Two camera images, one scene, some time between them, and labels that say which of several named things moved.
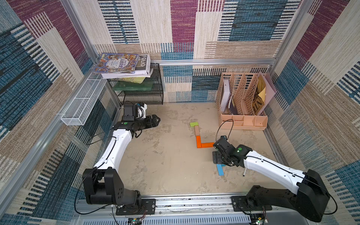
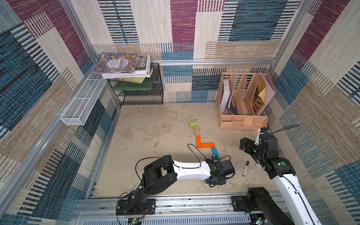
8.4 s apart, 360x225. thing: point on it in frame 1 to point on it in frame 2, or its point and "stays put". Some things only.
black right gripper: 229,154 to 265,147
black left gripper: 154,123 to 223,181
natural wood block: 197,130 stays put
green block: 192,124 stays put
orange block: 207,145 stays put
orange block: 198,144 stays put
